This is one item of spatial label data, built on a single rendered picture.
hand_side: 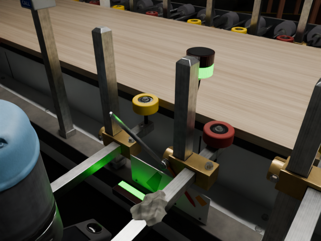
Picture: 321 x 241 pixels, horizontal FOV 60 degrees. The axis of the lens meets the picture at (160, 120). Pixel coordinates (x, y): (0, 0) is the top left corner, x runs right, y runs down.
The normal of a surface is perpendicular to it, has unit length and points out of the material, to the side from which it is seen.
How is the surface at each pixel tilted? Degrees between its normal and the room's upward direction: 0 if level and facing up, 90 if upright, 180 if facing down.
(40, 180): 90
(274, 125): 0
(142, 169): 90
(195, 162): 0
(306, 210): 0
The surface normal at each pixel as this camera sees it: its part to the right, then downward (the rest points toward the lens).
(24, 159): 0.97, 0.11
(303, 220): 0.00, -0.83
